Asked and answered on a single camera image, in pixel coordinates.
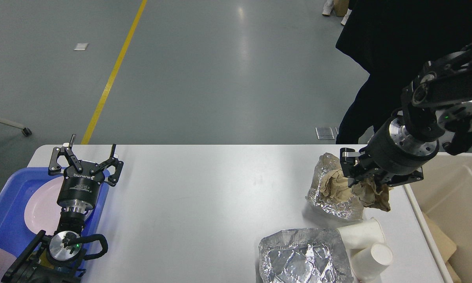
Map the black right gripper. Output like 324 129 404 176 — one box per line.
340 118 439 187

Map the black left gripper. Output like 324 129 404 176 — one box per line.
48 134 124 215

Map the brown paper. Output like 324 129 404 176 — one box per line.
319 169 354 202
351 177 392 212

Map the foil sheet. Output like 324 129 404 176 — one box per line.
306 153 364 222
259 228 354 283

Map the pink plate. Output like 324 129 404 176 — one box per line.
24 176 64 235

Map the brown paper bag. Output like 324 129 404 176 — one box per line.
422 212 462 283

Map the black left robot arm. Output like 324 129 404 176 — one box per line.
1 134 124 283

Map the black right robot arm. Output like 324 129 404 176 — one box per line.
340 43 472 187

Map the upper white paper cup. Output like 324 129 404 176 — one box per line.
336 217 386 250

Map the white paper cup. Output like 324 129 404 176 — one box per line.
336 217 386 250
350 243 393 283

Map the white chair left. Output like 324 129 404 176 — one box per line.
0 117 33 137

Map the beige plastic bin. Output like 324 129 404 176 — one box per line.
404 153 472 283

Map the lower white paper cup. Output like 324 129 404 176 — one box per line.
350 243 393 283

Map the blue plastic tray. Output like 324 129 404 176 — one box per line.
0 168 108 258

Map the cardboard box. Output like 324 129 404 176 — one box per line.
333 0 350 17

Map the person with white sneakers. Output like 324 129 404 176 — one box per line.
322 0 356 26

